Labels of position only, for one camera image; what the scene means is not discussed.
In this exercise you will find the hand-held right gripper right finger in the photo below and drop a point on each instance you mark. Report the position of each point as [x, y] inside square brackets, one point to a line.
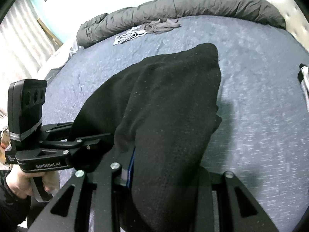
[229, 187]

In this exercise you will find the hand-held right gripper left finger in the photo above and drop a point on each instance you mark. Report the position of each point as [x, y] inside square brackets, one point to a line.
[130, 169]

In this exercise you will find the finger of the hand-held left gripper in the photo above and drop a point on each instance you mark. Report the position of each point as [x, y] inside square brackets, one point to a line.
[91, 141]
[58, 127]

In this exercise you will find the black sweater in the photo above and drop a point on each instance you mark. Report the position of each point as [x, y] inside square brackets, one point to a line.
[169, 113]

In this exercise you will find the person's left forearm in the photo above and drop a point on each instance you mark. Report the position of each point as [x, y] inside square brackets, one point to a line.
[9, 212]

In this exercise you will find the folded grey clothes stack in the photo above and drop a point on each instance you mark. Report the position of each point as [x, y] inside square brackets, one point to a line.
[305, 84]

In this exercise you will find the person's left hand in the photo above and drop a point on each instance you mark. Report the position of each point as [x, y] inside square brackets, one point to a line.
[17, 183]

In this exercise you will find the white crumpled sheet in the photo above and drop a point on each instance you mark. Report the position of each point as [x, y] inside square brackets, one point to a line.
[62, 55]

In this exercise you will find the beige striped curtain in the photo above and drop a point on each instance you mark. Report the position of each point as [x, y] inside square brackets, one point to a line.
[19, 43]

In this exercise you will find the bed with blue sheet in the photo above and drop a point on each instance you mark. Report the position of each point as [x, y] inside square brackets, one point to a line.
[253, 101]

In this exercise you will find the crumpled pale blue garment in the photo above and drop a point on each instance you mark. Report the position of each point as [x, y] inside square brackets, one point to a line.
[128, 37]

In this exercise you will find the dark grey duvet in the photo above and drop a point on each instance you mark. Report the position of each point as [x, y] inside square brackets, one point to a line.
[193, 7]

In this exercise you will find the cream tufted headboard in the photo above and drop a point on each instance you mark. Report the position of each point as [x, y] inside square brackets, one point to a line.
[292, 12]

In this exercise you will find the wooden frame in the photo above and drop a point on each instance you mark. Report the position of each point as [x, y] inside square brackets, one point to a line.
[49, 31]

